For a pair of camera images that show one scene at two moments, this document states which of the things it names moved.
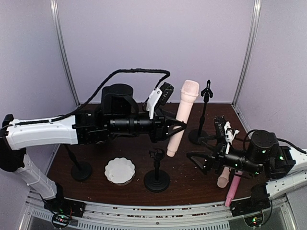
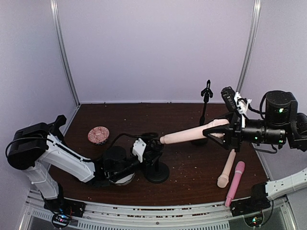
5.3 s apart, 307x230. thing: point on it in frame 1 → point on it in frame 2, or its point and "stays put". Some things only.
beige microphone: [223, 180] stays put
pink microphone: [233, 188] stays put
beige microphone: [189, 91] → [198, 133]
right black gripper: [215, 160] → [234, 133]
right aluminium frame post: [257, 8] stays put
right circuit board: [254, 221] stays put
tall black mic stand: [195, 135] stays put
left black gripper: [159, 128] → [148, 151]
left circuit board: [61, 220] stays put
